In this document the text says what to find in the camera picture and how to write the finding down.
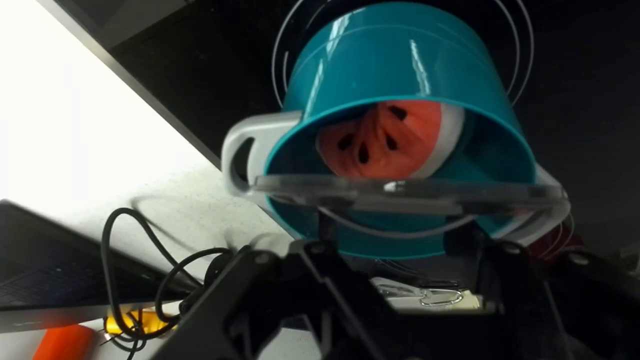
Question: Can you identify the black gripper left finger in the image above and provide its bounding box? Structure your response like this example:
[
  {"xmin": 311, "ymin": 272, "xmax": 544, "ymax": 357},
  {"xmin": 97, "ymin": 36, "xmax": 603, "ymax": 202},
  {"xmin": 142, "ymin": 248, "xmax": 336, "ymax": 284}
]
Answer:
[{"xmin": 151, "ymin": 243, "xmax": 376, "ymax": 360}]

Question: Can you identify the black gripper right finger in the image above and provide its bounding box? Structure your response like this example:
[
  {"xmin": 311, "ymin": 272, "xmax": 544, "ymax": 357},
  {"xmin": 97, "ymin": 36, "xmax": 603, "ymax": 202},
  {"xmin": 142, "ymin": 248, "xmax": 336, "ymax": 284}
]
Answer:
[{"xmin": 476, "ymin": 238, "xmax": 640, "ymax": 360}]

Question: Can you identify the clear pot lid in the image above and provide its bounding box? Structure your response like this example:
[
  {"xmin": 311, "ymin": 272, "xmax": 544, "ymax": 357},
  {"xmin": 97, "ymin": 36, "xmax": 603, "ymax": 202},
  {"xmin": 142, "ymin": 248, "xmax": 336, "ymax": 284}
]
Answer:
[{"xmin": 248, "ymin": 172, "xmax": 570, "ymax": 243}]

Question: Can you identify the small yellow object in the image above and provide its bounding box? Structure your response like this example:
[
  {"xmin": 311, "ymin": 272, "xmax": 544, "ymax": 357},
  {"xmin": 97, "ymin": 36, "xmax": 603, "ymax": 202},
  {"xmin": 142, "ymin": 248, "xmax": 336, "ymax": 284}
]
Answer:
[{"xmin": 103, "ymin": 309, "xmax": 175, "ymax": 340}]

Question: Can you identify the toy watermelon slice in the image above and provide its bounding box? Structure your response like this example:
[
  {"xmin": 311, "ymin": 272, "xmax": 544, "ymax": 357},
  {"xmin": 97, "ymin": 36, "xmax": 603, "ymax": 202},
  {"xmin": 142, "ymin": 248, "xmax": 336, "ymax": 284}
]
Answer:
[{"xmin": 314, "ymin": 98, "xmax": 467, "ymax": 184}]

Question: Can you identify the red orange sauce bottle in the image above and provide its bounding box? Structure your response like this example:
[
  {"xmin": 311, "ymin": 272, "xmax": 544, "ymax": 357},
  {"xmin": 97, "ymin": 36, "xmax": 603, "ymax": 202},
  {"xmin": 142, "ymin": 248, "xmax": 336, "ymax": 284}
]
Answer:
[{"xmin": 32, "ymin": 322, "xmax": 102, "ymax": 360}]

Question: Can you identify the black cable bundle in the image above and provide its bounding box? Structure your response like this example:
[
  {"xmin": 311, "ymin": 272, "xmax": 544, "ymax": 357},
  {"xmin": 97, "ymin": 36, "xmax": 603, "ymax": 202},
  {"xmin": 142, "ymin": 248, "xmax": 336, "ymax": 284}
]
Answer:
[{"xmin": 97, "ymin": 207, "xmax": 235, "ymax": 354}]

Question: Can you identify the blue pot with white handles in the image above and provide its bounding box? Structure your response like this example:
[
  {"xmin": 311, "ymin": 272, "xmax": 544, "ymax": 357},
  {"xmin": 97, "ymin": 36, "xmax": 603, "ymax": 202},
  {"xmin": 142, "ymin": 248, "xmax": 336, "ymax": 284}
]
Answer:
[{"xmin": 219, "ymin": 0, "xmax": 573, "ymax": 264}]

